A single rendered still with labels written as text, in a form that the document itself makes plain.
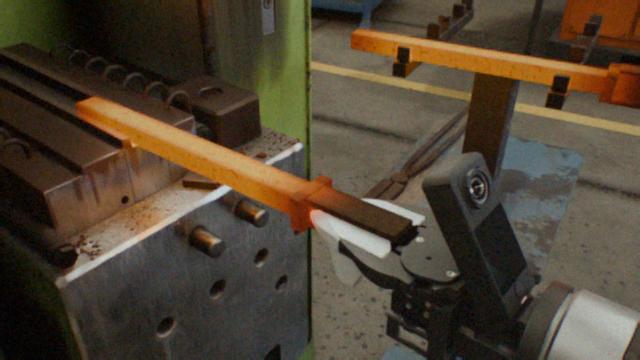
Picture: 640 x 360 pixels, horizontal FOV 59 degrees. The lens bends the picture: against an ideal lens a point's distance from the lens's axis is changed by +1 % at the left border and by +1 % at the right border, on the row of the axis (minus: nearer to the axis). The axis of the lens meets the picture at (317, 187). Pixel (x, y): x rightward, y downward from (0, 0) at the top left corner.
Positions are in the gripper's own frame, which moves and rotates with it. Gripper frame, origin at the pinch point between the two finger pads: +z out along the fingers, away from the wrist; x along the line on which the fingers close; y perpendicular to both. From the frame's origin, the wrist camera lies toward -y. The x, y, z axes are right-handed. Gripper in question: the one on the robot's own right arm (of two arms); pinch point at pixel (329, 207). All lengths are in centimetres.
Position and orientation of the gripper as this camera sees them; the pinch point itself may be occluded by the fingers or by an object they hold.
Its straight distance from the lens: 49.0
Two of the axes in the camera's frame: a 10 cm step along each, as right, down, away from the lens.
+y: 0.2, 8.3, 5.6
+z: -7.7, -3.4, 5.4
